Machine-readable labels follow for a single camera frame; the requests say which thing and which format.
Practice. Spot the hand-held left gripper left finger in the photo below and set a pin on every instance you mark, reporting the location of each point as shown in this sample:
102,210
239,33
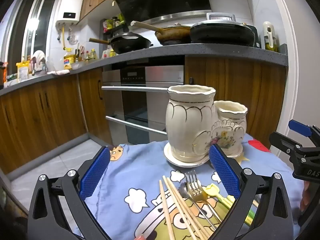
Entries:
96,170

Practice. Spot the group of condiment bottles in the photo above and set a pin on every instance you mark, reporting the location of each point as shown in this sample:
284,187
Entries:
87,55

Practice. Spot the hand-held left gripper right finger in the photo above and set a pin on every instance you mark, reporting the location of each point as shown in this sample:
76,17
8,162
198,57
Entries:
223,172

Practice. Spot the yellow gas pipe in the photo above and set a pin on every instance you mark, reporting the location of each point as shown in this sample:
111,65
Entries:
64,37

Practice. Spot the spice rack with bottles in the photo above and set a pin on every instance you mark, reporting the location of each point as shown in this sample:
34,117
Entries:
112,25

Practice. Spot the wooden base cabinets under sink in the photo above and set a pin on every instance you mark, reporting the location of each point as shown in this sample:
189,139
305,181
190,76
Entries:
37,120

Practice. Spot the yellow food bag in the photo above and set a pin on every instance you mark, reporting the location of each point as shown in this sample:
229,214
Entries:
23,71

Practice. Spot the wooden chopstick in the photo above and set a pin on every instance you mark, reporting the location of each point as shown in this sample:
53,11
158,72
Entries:
183,210
166,212
178,205
186,206

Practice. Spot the black electric griddle grey lid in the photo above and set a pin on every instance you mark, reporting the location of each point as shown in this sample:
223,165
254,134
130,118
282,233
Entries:
220,35

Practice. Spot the pink rag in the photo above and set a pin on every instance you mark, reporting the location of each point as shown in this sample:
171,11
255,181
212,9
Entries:
58,72

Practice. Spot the oil dispenser bottle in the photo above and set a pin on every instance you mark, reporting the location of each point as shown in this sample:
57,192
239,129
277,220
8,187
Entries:
270,37

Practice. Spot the black wok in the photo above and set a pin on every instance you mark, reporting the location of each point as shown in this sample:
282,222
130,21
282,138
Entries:
130,42

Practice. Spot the cloth on faucet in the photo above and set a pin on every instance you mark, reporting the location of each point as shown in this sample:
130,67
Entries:
38,60

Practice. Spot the green air fryer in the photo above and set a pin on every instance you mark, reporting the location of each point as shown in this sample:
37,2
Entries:
256,36

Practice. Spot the metal spoon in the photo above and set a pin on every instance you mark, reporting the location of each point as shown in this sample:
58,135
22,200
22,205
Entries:
182,191

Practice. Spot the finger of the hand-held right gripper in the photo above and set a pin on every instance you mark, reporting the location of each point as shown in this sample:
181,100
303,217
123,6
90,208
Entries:
283,142
298,127

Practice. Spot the stainless steel oven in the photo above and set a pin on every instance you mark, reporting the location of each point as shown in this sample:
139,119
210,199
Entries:
140,105

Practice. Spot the cream ceramic double vase holder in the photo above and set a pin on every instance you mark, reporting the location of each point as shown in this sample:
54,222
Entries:
185,120

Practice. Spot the black range hood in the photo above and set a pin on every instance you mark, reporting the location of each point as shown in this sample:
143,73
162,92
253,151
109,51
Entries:
162,0

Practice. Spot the metal fork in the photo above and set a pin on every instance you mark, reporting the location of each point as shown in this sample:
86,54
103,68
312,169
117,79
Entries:
193,190

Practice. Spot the window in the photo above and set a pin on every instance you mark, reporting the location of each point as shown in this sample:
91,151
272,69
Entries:
30,25

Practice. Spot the yellow cooking oil bottle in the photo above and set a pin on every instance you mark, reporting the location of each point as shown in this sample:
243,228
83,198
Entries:
69,61

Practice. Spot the grey kitchen countertop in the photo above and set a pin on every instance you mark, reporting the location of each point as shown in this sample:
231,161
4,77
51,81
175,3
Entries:
200,51

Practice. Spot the white water heater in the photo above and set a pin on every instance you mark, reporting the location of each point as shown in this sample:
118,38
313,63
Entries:
71,5

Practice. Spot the wooden base cabinet beside oven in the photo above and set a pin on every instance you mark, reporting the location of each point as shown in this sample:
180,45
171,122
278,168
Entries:
237,85

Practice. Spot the person's right hand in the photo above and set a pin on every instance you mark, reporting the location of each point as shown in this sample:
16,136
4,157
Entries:
305,195

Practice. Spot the blue cartoon printed cloth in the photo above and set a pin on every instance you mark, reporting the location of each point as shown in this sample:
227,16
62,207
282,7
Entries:
140,167

